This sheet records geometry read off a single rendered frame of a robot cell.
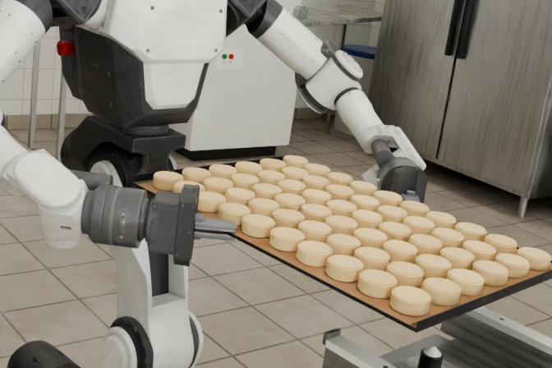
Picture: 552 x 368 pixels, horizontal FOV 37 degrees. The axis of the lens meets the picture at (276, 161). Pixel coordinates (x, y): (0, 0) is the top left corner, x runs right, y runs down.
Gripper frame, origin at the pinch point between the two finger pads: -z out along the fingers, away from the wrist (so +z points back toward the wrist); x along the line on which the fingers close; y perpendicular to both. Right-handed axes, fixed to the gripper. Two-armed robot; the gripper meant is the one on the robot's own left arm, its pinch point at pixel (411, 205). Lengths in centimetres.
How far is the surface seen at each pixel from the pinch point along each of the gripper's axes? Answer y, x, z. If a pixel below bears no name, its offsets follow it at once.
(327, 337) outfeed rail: -15.4, -9.5, -36.3
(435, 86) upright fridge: 78, -37, 385
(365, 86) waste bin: 45, -60, 491
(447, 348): 5.3, -15.9, -22.4
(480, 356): 10.4, -15.9, -23.7
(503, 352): 13.4, -14.3, -24.4
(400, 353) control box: -2.6, -15.9, -25.9
